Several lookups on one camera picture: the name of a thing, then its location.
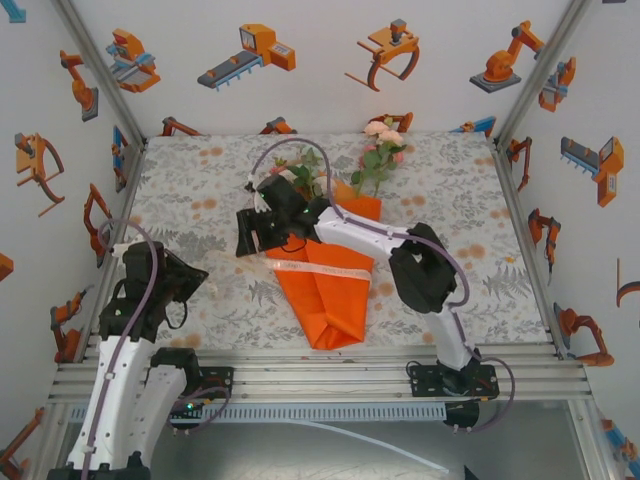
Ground mint green flower stem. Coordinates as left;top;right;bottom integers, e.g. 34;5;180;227
287;147;326;201

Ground cream ribbon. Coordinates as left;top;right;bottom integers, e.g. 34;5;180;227
207;249;374;296

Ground pink rose leafy flower stem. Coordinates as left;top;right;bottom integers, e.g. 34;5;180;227
349;142;407;199

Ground orange wrapping paper sheet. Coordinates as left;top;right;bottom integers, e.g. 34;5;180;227
264;179;384;351

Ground black controller board green light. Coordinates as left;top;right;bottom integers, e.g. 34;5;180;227
166;399;206;426

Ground floral patterned tablecloth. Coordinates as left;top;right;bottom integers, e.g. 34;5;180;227
94;132;556;354

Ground thin white tube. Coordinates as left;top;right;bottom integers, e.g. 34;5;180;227
294;418;451;475

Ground black connector block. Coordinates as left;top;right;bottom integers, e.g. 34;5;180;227
444;402;481;431

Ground thin black left gripper cable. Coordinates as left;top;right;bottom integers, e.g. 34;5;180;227
163;298;190;330

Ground aluminium side rail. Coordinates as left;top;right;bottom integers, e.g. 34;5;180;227
492;142;566;359
74;139;149;364

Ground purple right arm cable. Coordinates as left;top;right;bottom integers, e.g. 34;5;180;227
248;138;516;435

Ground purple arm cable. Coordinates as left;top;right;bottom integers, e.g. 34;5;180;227
79;217;232;480
248;138;516;435

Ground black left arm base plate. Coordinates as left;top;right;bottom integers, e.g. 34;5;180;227
197;366;236;400

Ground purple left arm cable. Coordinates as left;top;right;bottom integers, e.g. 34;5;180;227
79;217;232;480

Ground aluminium table frame rails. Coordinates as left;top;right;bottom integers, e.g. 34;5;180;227
47;347;594;404

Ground slotted grey cable duct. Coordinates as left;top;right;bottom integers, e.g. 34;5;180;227
67;403;448;424

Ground aluminium corner post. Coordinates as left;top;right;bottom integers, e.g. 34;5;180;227
49;0;147;146
493;0;595;146

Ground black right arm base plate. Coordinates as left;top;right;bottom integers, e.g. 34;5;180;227
409;363;499;400

